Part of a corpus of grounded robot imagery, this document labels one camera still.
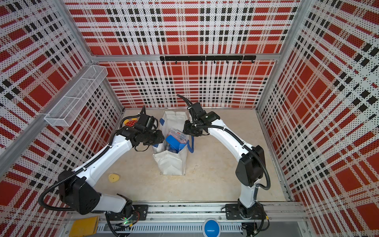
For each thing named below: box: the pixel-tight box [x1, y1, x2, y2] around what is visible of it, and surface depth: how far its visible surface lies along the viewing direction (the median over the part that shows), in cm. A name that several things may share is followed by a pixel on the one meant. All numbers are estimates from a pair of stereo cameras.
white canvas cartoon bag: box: [151, 110, 179, 176], surface depth 85 cm
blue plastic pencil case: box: [165, 127, 188, 154], surface depth 98 cm
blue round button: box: [204, 219, 220, 237], surface depth 69 cm
